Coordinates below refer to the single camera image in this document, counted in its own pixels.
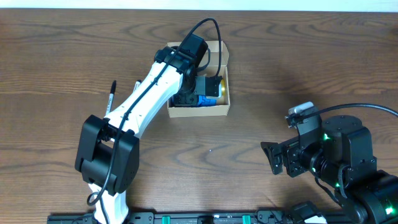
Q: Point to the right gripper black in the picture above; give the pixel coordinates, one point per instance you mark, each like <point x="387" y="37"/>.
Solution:
<point x="288" y="157"/>

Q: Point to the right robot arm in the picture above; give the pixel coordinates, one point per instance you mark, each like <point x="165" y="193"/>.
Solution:
<point x="339" y="152"/>

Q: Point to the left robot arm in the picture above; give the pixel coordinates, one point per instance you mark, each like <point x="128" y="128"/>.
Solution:
<point x="108" y="150"/>

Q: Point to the yellow tape roll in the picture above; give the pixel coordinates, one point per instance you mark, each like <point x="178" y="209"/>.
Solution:
<point x="222" y="87"/>

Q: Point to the black cap Sharpie marker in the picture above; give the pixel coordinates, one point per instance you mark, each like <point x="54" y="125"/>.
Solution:
<point x="111" y="97"/>

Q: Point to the blue plastic tool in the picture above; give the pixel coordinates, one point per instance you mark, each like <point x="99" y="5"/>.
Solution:
<point x="206" y="100"/>

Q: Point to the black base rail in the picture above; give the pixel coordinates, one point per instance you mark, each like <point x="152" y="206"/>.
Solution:
<point x="260" y="216"/>

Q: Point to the black whiteboard marker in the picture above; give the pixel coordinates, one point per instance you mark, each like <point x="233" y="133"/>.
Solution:
<point x="137" y="84"/>

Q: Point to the open cardboard box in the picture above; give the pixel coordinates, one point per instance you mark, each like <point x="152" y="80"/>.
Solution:
<point x="223" y="103"/>

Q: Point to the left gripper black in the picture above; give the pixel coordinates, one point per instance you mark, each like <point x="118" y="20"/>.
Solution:
<point x="185" y="99"/>

